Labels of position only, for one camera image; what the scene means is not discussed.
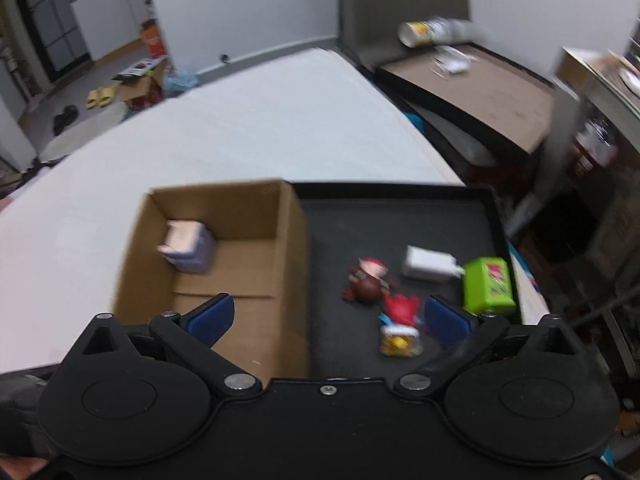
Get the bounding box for black low table brown top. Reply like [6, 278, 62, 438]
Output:
[372, 42, 558, 186]

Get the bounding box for white cabinet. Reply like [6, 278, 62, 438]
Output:
[69, 0, 151, 63]

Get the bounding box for blue printed cloth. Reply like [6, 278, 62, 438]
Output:
[506, 242, 552, 322]

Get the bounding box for black tray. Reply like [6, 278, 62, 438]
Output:
[287, 180, 523, 381]

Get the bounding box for brown cardboard box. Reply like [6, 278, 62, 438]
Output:
[111, 178, 313, 380]

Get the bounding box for white items on table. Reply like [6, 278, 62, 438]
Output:
[430, 46, 481, 80]

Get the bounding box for white yellow cylinder container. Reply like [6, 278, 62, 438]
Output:
[397, 17, 476, 50]

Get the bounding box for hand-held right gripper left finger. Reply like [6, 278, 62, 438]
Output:
[65, 294, 262, 402]

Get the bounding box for orange box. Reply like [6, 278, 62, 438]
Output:
[139, 19, 167, 60]

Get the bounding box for green box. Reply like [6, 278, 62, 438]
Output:
[461, 256, 517, 315]

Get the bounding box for open cardboard box with magazines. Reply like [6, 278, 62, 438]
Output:
[111, 57, 170, 111]

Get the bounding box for white charger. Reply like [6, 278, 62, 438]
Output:
[400, 245, 467, 283]

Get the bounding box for red haired figurine gold base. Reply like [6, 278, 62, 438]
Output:
[377, 294, 426, 358]

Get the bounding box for brown haired doll figurine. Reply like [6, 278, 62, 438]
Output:
[341, 257, 398, 304]

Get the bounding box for grey cushion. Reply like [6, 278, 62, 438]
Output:
[425, 120, 496, 168]

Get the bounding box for blue plastic bag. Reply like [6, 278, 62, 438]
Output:
[162, 64, 201, 98]

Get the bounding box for lavender white toy block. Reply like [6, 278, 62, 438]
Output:
[156, 219, 217, 275]

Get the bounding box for dark glass panel cabinet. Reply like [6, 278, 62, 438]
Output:
[10, 0, 93, 83]

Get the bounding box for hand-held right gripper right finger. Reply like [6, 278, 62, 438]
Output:
[395, 296, 590, 396]

